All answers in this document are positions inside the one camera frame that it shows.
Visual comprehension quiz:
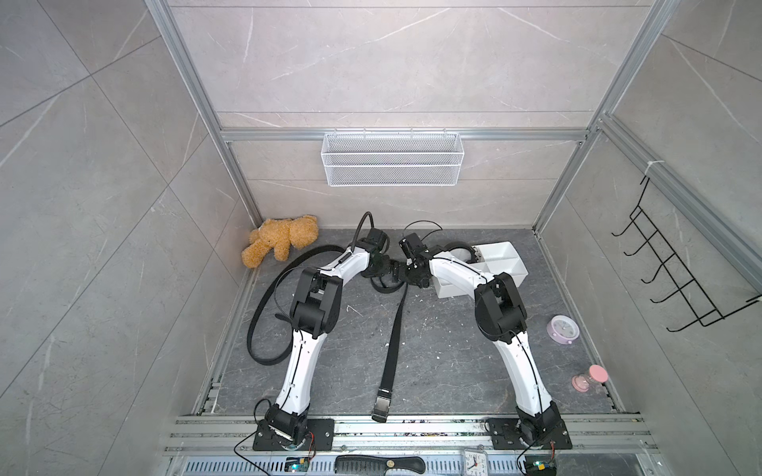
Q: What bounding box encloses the black belt with silver buckle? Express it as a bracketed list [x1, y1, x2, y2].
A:
[443, 241, 480, 264]

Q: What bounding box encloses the white compartment storage tray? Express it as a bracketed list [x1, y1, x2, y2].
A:
[430, 241, 528, 299]

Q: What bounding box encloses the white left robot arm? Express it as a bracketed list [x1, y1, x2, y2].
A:
[265, 228, 389, 446]

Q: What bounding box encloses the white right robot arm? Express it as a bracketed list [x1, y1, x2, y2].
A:
[399, 233, 563, 446]

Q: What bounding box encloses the brown teddy bear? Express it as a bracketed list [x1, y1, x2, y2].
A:
[241, 215, 319, 269]

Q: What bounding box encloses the small white clock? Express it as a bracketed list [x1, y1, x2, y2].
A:
[462, 449, 489, 476]

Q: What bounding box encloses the left green circuit board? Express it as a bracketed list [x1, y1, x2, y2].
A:
[284, 457, 311, 473]

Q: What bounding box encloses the green circuit board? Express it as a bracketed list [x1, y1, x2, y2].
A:
[284, 457, 311, 473]
[524, 457, 558, 476]

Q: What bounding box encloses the right green circuit board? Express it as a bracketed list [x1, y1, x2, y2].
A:
[524, 457, 558, 476]

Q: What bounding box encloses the white wire mesh basket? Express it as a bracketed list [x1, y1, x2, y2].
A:
[321, 132, 466, 186]

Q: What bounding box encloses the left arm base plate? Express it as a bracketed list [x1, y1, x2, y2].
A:
[251, 418, 335, 451]

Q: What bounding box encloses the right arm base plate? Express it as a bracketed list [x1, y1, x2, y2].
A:
[484, 418, 573, 450]

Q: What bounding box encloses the black wire hook rack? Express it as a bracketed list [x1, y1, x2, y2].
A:
[610, 177, 761, 333]

